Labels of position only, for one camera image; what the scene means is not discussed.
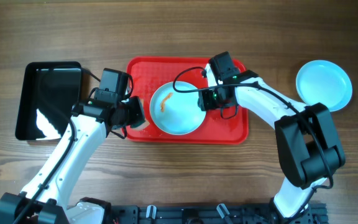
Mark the black water basin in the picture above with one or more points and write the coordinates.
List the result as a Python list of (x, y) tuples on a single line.
[(49, 91)]

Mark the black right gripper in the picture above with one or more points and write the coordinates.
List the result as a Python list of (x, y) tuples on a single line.
[(202, 101)]

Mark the light blue plate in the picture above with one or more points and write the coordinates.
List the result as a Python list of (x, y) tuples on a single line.
[(321, 81), (174, 108)]

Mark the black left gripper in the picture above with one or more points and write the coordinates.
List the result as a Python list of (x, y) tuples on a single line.
[(138, 112)]

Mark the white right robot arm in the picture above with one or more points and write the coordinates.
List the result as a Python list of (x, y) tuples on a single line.
[(309, 148)]

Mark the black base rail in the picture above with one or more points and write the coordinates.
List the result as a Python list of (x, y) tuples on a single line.
[(197, 214)]

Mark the orange sponge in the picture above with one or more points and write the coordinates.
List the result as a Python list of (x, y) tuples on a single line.
[(145, 123)]

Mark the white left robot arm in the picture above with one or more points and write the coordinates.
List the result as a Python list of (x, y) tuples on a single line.
[(45, 198)]

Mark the red plastic tray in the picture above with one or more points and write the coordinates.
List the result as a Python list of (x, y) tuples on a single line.
[(150, 73)]

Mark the light blue plate back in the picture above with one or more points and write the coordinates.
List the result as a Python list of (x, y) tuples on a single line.
[(321, 81)]

